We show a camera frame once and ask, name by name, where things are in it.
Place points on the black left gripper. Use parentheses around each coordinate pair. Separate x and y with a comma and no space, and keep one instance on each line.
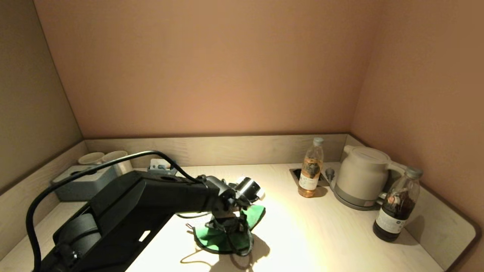
(228,221)

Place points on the dark tea plastic bottle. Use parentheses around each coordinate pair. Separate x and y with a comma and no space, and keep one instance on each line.
(395,213)

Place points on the light tea plastic bottle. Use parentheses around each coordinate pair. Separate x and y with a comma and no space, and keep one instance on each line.
(310,172)

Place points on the cream ceramic mug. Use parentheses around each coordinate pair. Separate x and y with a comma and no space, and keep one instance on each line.
(90,158)
(119,160)

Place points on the black wrist camera white cap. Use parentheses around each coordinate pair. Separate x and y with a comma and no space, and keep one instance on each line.
(249,187)

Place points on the grey-blue tissue box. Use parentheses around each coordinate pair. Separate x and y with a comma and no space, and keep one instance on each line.
(87,183)

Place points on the grey kettle base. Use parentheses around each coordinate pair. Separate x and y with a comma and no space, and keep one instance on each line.
(354,204)

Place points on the white electric kettle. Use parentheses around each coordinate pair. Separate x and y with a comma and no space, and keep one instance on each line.
(362,172)

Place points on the small blue sachet tray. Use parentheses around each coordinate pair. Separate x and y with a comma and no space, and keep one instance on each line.
(170,169)

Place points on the black recessed table socket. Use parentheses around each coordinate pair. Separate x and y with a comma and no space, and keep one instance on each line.
(295,173)

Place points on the green microfibre cloth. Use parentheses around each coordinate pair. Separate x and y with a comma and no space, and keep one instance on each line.
(211,240)

